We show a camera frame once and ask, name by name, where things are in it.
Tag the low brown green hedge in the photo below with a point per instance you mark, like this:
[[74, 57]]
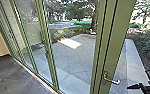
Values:
[[69, 33]]

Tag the green-framed glass door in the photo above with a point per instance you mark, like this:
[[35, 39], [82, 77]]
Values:
[[23, 36]]

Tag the white garden chair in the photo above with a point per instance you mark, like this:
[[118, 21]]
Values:
[[92, 32]]

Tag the green door frame post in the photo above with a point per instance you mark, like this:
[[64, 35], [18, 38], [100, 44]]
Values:
[[99, 40]]

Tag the dark green shrub bed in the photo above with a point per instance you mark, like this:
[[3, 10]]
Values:
[[146, 41]]

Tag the brown tree trunk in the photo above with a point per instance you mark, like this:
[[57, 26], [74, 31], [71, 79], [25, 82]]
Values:
[[94, 16]]

